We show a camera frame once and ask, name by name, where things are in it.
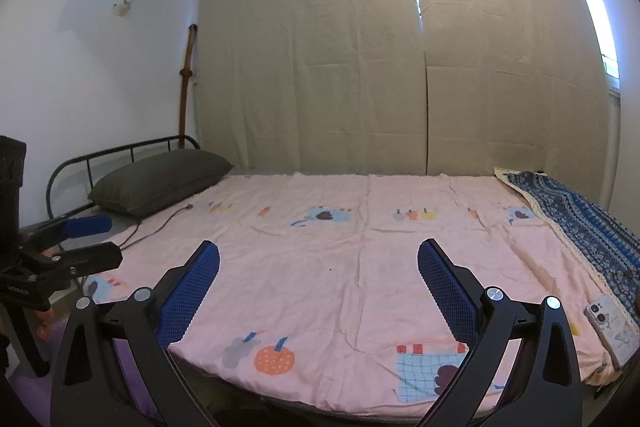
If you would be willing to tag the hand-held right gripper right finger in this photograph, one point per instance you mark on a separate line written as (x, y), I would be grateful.
(447, 292)

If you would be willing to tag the grey pillow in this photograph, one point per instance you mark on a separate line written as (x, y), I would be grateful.
(155, 182)

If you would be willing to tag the black metal bed headboard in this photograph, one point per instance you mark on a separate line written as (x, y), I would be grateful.
(49, 199)

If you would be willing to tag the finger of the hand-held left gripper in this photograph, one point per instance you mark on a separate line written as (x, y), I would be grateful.
(92, 258)
(85, 225)

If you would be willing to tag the beige curtain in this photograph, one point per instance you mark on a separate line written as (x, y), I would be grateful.
(325, 57)

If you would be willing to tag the white wall ornament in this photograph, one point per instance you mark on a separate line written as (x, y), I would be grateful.
(125, 6)

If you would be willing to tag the blue patterned cloth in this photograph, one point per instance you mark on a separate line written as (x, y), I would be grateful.
(575, 217)

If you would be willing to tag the brown wooden stick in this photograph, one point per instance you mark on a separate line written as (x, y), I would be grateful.
(187, 77)

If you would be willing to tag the phone with white case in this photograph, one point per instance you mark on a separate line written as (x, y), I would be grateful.
(612, 329)

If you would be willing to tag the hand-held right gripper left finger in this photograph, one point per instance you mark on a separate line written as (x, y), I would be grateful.
(190, 292)

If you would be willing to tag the pink printed blanket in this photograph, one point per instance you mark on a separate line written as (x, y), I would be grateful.
(325, 282)

